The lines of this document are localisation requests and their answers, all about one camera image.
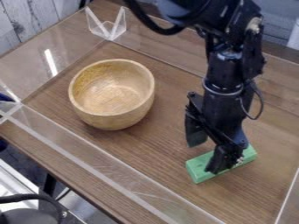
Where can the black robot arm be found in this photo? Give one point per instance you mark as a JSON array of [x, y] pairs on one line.
[[231, 26]]

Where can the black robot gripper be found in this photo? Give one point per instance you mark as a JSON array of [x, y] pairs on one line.
[[213, 116]]

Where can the light wooden bowl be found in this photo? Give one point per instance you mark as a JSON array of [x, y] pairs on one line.
[[112, 93]]

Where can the black metal bracket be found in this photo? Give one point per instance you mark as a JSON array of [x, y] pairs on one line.
[[50, 214]]

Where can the clear acrylic tray wall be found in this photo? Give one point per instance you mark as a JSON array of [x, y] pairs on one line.
[[129, 171]]

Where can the black table leg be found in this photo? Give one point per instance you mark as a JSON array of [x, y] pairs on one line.
[[49, 184]]

